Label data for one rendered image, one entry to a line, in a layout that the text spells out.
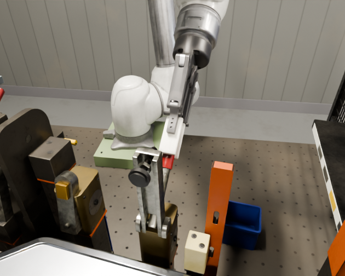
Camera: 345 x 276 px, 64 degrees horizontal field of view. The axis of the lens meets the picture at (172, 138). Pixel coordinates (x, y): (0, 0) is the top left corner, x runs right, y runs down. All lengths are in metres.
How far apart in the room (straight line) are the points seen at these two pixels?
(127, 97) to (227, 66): 1.98
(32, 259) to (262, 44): 2.64
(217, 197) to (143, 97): 0.71
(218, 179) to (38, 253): 0.35
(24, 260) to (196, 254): 0.30
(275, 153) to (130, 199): 0.67
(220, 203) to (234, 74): 2.58
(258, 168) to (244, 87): 1.91
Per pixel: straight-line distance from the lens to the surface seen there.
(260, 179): 1.14
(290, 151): 1.34
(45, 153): 0.58
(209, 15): 0.58
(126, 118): 1.08
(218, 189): 0.40
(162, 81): 1.13
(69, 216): 0.58
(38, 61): 3.46
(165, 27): 1.12
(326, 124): 0.90
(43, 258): 0.57
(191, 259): 0.48
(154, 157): 0.37
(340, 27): 3.03
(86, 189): 0.56
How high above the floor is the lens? 1.44
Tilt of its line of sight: 34 degrees down
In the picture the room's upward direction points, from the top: straight up
